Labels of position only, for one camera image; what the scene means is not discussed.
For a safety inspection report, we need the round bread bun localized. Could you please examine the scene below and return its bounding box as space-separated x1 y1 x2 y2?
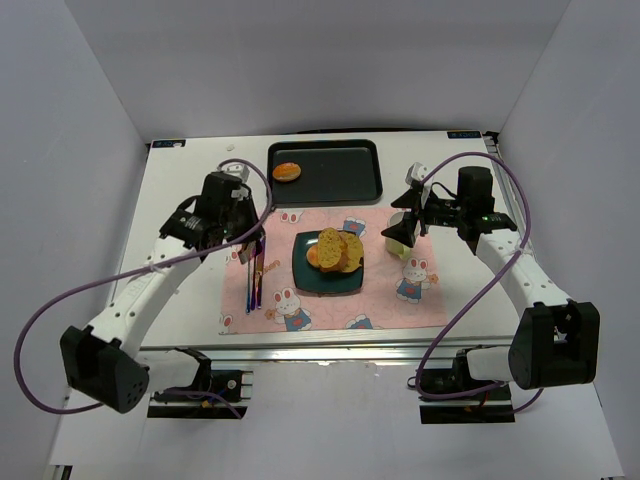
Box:
272 162 301 183
306 244 319 268

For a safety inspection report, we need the bread slice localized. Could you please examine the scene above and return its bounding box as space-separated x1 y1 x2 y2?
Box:
339 231 364 273
317 228 347 272

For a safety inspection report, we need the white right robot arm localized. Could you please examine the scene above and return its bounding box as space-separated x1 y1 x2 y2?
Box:
382 163 600 400

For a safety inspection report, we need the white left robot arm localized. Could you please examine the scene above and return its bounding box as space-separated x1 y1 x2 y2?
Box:
60 159 273 413

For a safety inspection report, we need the iridescent knife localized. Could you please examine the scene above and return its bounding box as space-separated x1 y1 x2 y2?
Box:
252 251 265 310

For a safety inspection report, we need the iridescent spoon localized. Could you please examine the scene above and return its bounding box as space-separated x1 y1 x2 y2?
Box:
245 258 255 315

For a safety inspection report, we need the green and white cup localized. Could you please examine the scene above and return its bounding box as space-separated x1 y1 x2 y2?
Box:
385 211 411 261

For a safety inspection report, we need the dark green square plate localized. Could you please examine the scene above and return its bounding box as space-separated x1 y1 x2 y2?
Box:
292 231 364 295

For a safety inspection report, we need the pink bunny placemat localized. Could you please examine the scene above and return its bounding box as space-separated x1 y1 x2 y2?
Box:
219 207 447 334

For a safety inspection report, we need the black baking tray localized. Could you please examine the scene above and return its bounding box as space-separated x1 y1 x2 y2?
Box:
267 139 383 208

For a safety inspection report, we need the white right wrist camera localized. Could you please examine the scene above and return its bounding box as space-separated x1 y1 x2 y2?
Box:
405 162 428 186

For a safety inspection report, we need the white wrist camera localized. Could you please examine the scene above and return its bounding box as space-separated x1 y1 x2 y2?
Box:
405 162 428 186
222 163 250 183

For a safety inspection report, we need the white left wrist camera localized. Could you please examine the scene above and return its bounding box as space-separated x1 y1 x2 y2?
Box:
222 163 250 183

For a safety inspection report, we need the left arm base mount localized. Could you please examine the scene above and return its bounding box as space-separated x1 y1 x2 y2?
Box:
139 348 253 420

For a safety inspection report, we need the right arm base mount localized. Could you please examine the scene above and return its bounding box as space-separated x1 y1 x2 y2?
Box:
419 349 515 425

